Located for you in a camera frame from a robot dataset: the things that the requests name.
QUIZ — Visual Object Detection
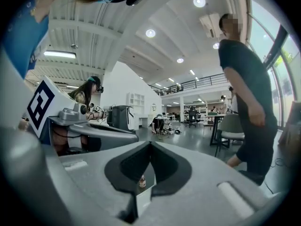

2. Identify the ceiling air conditioner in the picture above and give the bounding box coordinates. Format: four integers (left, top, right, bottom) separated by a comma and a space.
199, 13, 222, 39

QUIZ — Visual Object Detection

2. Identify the long ceiling light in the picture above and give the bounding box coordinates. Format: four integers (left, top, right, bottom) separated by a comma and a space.
43, 50, 77, 59

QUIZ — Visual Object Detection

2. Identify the black mezzanine railing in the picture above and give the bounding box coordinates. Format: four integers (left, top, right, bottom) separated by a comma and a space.
148, 73, 230, 97

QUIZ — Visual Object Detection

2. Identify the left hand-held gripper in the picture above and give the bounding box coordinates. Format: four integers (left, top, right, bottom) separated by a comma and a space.
25, 75, 139, 156

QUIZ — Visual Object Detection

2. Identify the large window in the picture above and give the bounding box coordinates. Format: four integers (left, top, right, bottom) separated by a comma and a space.
248, 0, 301, 127

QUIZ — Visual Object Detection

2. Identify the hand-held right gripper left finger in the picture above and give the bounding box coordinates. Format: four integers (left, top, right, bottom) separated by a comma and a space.
44, 141, 151, 226

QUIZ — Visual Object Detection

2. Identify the white shelf cabinet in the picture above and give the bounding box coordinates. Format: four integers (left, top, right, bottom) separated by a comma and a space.
127, 92, 145, 115

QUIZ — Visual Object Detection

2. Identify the person's left hand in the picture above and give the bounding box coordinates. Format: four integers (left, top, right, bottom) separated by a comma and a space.
52, 128, 89, 156

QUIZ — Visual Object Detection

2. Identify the person's blue shirt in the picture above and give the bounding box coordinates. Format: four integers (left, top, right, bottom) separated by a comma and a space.
3, 0, 50, 80

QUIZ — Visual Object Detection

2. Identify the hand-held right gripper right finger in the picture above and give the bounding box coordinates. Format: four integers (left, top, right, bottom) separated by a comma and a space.
141, 141, 283, 226

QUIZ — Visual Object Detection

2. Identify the black office chair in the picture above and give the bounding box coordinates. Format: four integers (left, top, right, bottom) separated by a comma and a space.
185, 109, 198, 129

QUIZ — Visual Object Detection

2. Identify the white house-shaped partition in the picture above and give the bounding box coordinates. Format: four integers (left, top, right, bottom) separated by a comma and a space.
99, 60, 163, 129

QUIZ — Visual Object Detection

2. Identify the grey-green chair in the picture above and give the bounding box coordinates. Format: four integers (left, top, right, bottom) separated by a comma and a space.
214, 113, 246, 158

